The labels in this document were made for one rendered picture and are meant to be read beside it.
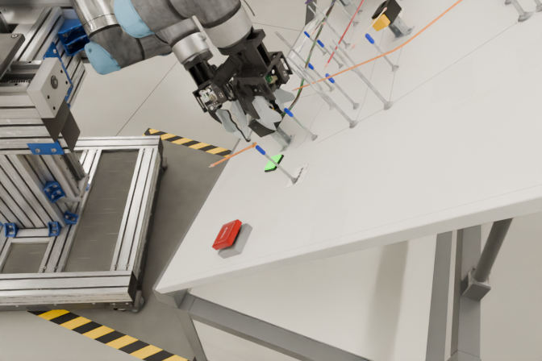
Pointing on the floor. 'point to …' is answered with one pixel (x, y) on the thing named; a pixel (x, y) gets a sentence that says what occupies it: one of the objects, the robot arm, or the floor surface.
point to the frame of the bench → (293, 348)
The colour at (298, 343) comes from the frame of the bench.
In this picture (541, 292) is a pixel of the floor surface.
